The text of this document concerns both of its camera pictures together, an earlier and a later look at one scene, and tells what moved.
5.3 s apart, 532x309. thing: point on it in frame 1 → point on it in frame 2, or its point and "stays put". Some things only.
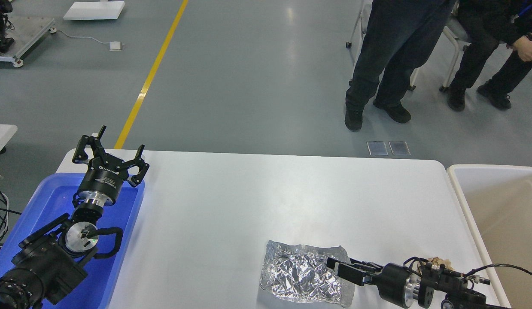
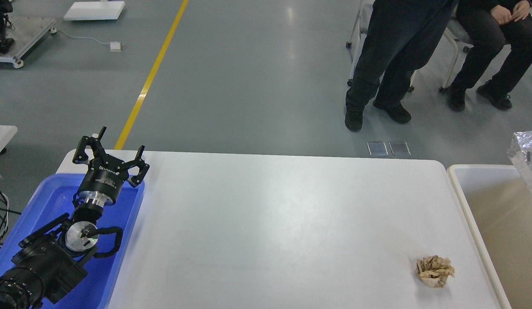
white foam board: [95, 10] stays put
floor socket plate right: [399, 148] stays put
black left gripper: [103, 180] stays put
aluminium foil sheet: [299, 273] → [524, 150]
